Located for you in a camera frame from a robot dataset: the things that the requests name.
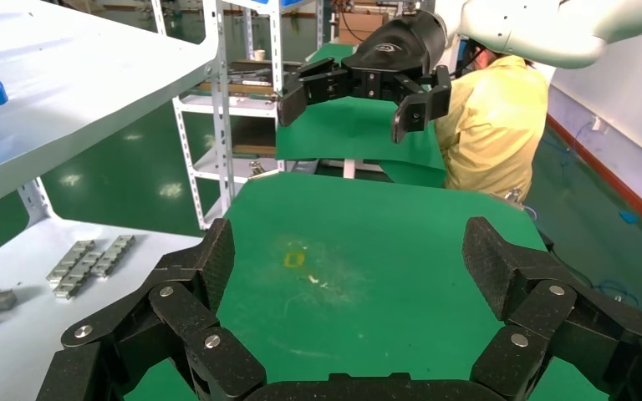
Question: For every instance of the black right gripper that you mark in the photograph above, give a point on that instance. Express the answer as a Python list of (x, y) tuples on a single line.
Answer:
[(404, 47)]

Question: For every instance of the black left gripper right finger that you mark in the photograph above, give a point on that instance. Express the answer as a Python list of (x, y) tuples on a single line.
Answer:
[(542, 310)]

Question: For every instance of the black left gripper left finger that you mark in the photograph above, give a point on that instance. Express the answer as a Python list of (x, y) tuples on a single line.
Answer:
[(182, 310)]

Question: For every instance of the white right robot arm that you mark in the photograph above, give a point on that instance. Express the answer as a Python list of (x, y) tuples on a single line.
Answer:
[(537, 27)]

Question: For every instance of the green cloth on background table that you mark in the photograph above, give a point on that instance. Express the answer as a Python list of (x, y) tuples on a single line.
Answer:
[(349, 133)]

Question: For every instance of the white table leg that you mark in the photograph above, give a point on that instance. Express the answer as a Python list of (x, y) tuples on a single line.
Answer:
[(349, 168)]

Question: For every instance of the brown cardboard box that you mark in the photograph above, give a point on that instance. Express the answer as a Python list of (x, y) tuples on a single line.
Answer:
[(361, 25)]

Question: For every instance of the toothed grey metal bar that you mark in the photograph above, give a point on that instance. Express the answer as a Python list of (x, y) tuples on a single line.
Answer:
[(113, 255), (80, 275), (70, 261)]

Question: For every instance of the metal table clamp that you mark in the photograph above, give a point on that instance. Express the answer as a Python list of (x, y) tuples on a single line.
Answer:
[(514, 195), (258, 169)]

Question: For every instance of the white paper cup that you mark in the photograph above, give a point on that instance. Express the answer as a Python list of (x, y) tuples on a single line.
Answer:
[(259, 55)]

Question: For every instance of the dark tools on rack shelf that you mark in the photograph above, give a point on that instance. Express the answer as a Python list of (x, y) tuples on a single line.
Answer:
[(252, 75)]

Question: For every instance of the person in yellow coat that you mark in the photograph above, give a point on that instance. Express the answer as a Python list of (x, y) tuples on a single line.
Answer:
[(492, 127)]

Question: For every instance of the small blue floor object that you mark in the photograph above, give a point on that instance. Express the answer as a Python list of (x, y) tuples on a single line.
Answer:
[(628, 217)]

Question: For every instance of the wooden board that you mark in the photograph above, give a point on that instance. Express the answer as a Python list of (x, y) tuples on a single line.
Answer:
[(238, 88), (254, 150)]

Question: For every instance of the white background shelf rack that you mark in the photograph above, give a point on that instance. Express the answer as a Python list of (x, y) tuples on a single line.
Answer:
[(199, 105)]

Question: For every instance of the white metal shelf rack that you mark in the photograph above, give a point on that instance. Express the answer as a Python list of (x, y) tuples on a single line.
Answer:
[(77, 72)]

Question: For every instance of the white wall outlet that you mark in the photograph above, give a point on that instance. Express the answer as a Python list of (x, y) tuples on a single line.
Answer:
[(598, 123)]

